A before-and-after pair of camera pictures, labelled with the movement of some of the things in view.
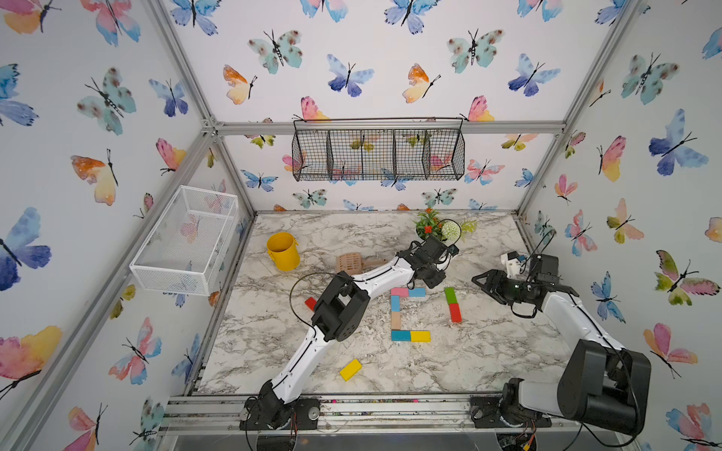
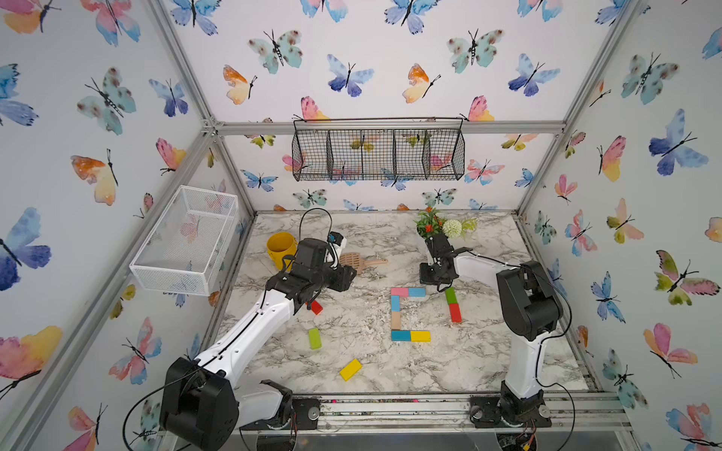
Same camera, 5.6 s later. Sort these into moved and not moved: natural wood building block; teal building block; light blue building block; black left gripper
Moved: black left gripper
Not moved: natural wood building block; light blue building block; teal building block
